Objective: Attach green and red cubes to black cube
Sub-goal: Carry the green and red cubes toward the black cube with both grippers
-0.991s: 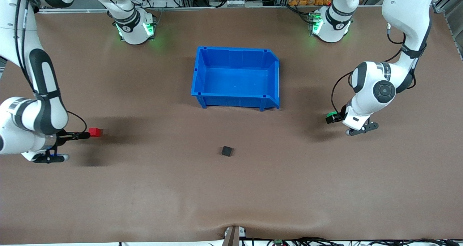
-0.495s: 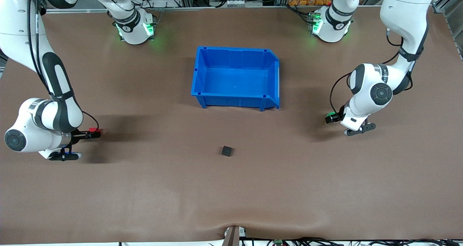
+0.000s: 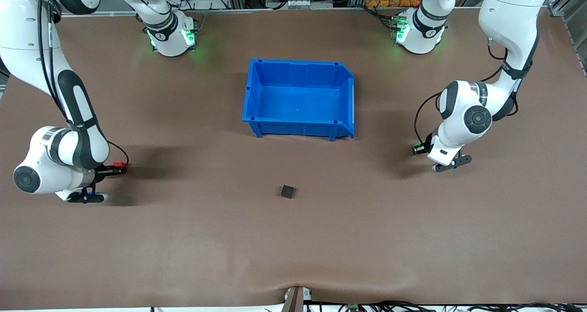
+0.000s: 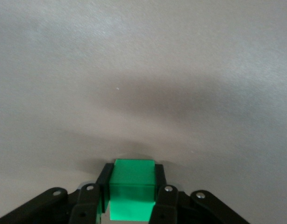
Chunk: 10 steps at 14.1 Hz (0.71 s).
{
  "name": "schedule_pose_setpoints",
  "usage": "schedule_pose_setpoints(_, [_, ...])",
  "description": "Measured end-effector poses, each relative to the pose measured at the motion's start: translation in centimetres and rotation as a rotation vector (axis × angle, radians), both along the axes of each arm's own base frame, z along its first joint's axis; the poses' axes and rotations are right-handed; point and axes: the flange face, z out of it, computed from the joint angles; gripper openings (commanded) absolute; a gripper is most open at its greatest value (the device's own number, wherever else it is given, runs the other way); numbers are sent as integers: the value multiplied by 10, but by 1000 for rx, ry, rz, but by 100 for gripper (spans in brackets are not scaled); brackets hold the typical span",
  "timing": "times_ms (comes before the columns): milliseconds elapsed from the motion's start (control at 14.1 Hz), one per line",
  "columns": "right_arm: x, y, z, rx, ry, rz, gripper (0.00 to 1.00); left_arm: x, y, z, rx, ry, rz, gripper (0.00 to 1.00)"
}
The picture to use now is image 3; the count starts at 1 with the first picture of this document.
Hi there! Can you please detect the blue plastic storage bin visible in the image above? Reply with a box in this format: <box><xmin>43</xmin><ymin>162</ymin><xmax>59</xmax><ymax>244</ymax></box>
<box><xmin>242</xmin><ymin>58</ymin><xmax>356</xmax><ymax>141</ymax></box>

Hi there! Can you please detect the white connector block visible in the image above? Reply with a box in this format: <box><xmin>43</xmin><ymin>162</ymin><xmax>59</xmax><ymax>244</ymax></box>
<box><xmin>288</xmin><ymin>0</ymin><xmax>333</xmax><ymax>9</ymax></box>

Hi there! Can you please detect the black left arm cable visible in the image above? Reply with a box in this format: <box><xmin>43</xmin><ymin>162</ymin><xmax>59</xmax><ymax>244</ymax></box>
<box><xmin>414</xmin><ymin>91</ymin><xmax>443</xmax><ymax>144</ymax></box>

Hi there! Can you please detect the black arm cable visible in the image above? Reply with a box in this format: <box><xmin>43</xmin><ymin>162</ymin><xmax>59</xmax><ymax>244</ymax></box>
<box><xmin>37</xmin><ymin>0</ymin><xmax>130</xmax><ymax>166</ymax></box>
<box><xmin>414</xmin><ymin>91</ymin><xmax>443</xmax><ymax>144</ymax></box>

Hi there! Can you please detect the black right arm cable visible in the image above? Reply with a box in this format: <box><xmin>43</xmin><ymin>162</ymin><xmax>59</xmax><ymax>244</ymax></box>
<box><xmin>37</xmin><ymin>0</ymin><xmax>130</xmax><ymax>166</ymax></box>

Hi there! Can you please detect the brown camera stand post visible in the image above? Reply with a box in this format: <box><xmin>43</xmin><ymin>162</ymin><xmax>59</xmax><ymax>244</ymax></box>
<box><xmin>282</xmin><ymin>286</ymin><xmax>313</xmax><ymax>312</ymax></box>

